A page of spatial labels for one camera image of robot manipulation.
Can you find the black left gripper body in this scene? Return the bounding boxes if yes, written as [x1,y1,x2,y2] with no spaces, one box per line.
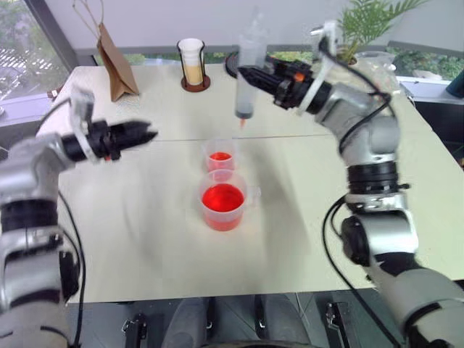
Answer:
[85,120,123,163]

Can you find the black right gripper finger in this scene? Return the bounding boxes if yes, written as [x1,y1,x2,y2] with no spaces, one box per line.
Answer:
[249,78,281,99]
[237,65,278,85]

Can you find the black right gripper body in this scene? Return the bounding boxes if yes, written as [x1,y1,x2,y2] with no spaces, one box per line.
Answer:
[268,57,315,111]

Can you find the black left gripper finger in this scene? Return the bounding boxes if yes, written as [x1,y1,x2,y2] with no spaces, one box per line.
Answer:
[116,130,160,151]
[115,120,152,136]

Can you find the clear plastic syringe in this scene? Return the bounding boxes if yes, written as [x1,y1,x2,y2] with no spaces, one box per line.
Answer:
[233,4,268,131]

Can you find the white paper cup stack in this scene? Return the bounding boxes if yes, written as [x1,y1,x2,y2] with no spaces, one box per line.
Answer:
[179,38,203,86]

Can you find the small clear cup red liquid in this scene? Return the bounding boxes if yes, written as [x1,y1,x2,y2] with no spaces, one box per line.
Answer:
[202,137,239,173]

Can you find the large clear cup red liquid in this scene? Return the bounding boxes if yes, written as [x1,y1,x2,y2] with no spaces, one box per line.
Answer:
[197,169,262,233]

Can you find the black round tray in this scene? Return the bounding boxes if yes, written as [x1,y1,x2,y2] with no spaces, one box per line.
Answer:
[224,53,242,79]

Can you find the brown paper bag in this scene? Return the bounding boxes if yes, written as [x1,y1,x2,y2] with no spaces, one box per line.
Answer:
[72,0,141,103]

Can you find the clear plastic bag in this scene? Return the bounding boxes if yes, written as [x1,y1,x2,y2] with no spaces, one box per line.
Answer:
[355,50,404,98]

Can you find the green potted plant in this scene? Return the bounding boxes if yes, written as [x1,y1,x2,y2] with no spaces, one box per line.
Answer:
[334,0,431,65]

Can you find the dark teal object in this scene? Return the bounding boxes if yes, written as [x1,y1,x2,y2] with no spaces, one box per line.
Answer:
[444,69,464,99]

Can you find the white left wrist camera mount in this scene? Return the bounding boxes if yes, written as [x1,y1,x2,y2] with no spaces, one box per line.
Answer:
[69,86,98,163]

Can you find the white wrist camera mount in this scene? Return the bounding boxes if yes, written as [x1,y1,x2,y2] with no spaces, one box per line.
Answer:
[296,20,341,116]
[69,86,98,163]

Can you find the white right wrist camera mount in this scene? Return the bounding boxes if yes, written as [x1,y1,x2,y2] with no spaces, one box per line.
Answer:
[296,20,341,116]

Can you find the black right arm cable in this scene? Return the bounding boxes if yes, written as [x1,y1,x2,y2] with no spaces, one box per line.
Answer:
[318,34,407,348]

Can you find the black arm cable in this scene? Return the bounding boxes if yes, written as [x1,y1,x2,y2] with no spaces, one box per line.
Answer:
[318,34,407,348]
[35,96,87,347]

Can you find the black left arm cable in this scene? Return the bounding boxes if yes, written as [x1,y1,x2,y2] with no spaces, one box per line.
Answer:
[35,96,87,347]

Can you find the dark window frame post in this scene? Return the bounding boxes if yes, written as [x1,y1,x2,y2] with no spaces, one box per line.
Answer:
[25,0,79,75]

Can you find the black table leg bracket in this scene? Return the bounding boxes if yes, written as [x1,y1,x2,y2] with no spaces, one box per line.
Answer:
[120,312,150,348]
[323,299,352,348]

